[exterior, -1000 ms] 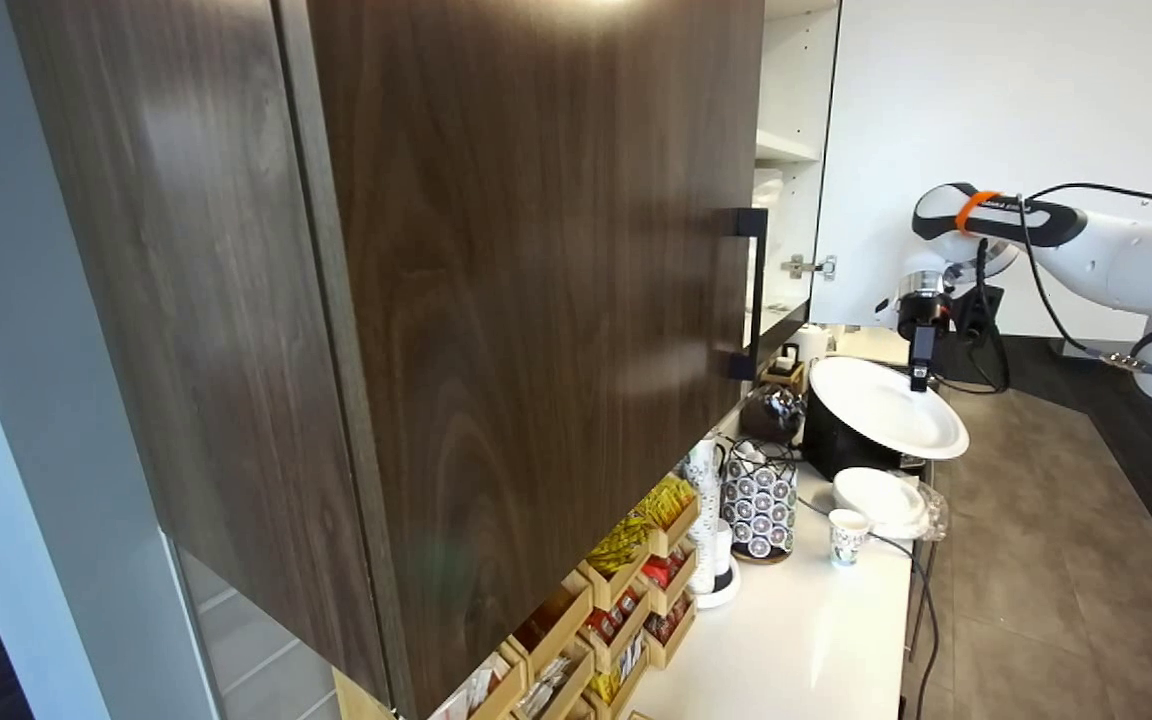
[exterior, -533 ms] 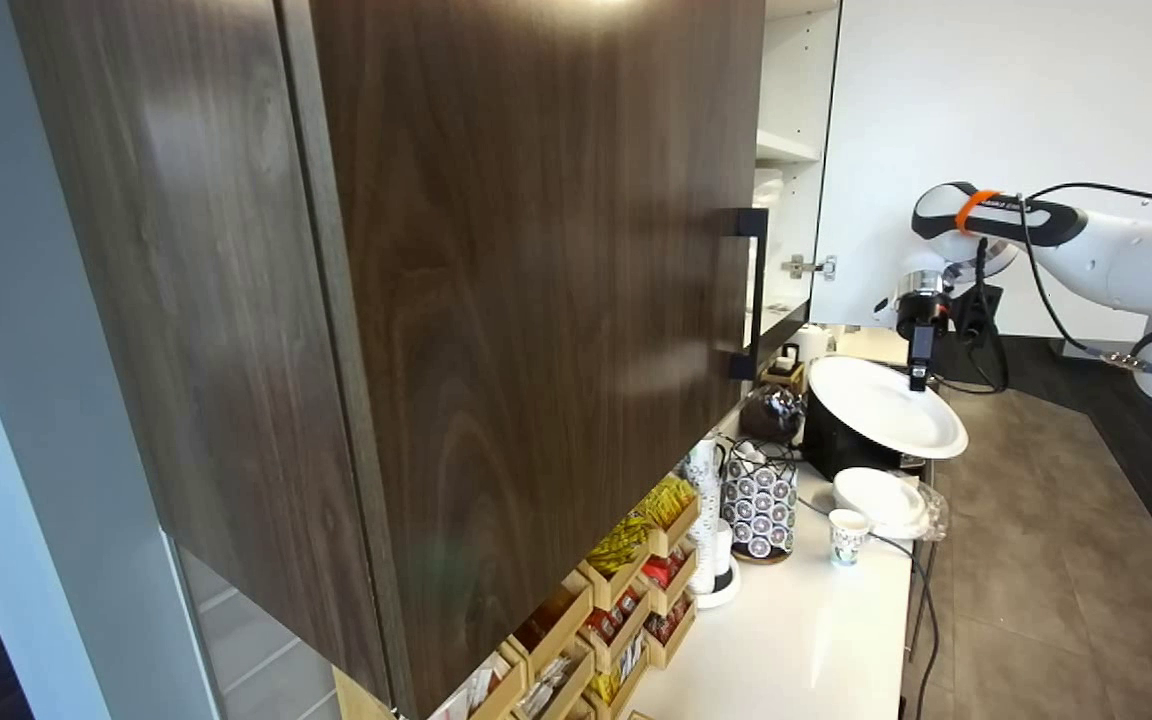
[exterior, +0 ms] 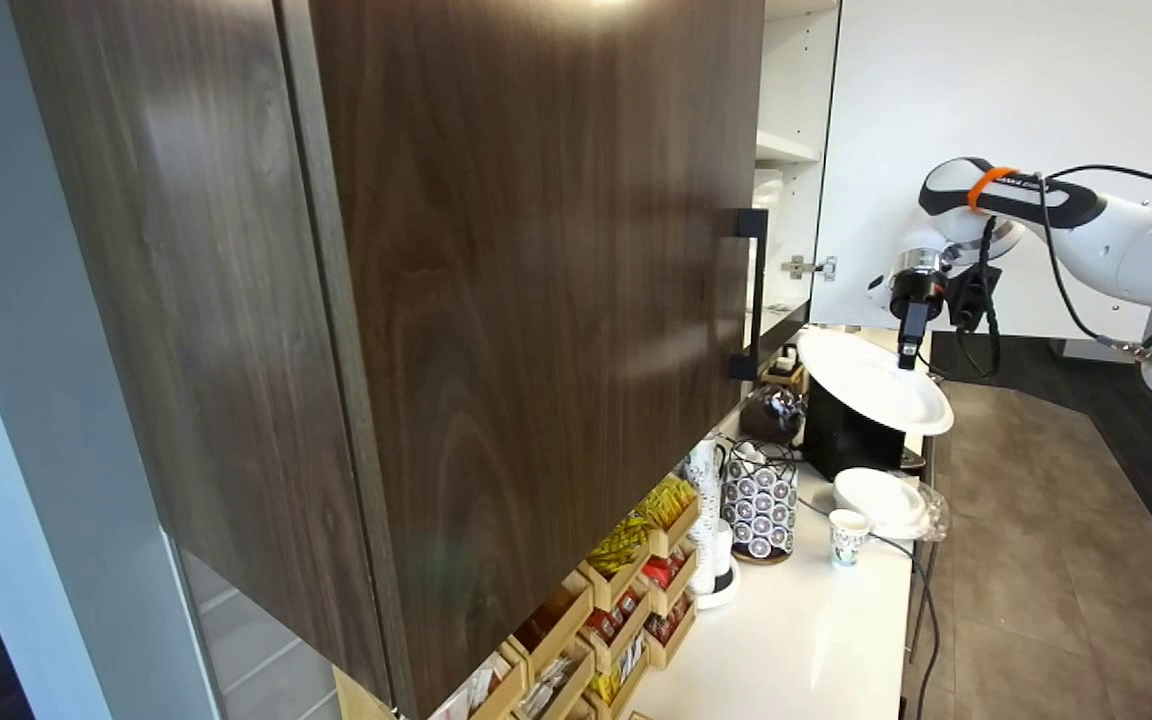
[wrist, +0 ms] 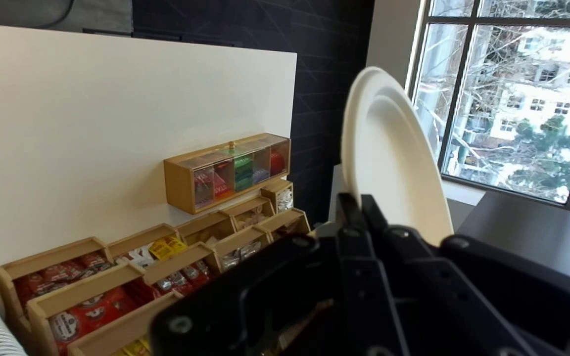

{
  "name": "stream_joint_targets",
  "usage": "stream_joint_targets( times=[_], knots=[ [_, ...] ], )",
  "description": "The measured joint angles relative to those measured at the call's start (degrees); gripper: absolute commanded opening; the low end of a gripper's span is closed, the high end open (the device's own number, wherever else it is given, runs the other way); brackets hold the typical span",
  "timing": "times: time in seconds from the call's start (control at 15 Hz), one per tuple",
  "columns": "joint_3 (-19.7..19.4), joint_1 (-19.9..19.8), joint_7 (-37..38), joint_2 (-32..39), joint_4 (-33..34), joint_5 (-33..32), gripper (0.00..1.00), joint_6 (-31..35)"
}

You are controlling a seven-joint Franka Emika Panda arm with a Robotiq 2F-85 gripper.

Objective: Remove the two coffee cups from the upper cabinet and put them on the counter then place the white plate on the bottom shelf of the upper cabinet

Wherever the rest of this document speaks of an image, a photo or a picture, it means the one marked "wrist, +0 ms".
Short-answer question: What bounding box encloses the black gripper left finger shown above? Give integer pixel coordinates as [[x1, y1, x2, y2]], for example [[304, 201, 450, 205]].
[[145, 191, 407, 356]]

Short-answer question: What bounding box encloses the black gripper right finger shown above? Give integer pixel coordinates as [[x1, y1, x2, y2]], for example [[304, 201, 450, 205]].
[[357, 191, 570, 356]]

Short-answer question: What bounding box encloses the white paper plate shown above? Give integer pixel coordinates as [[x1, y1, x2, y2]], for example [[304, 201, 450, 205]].
[[337, 64, 456, 248]]

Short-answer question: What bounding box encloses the small wooden clear-lid tea box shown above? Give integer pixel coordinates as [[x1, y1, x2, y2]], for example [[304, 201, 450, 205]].
[[161, 130, 292, 217]]

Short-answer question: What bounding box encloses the wooden tea bag organizer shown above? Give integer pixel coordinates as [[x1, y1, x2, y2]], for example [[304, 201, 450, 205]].
[[0, 175, 314, 356]]

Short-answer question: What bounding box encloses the glass window with dark frame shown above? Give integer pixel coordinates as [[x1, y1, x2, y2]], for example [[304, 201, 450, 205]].
[[403, 0, 570, 219]]

